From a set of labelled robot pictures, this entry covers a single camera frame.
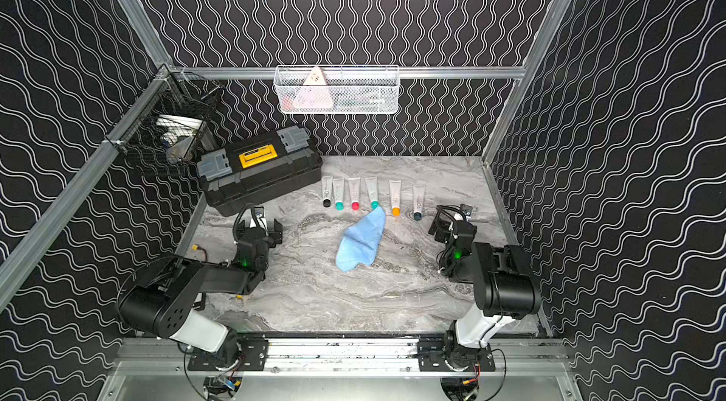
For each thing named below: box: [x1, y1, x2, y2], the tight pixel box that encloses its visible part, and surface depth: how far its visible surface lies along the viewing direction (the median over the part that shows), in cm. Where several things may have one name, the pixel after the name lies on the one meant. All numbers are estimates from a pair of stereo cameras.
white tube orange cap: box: [388, 179, 402, 217], surface depth 108 cm
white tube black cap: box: [321, 175, 334, 209], surface depth 109 cm
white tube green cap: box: [332, 177, 346, 211], surface depth 109 cm
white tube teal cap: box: [364, 176, 380, 210], surface depth 109 cm
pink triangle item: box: [293, 65, 333, 109], surface depth 91 cm
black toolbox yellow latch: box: [196, 125, 324, 217], surface depth 99 cm
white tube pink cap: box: [347, 176, 361, 211], surface depth 112 cm
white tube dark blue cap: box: [412, 185, 426, 222], surface depth 106 cm
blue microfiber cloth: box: [335, 206, 387, 273], surface depth 92 cm
